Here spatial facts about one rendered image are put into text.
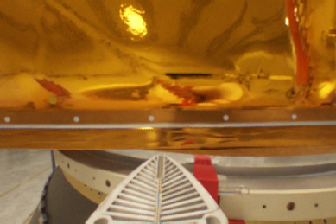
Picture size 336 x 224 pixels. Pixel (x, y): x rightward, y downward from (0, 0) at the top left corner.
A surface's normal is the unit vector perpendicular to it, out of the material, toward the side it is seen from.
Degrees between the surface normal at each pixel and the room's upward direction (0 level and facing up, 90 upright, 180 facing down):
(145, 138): 90
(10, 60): 93
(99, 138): 90
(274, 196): 90
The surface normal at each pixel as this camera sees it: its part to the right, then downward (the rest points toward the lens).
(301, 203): -0.02, 0.07
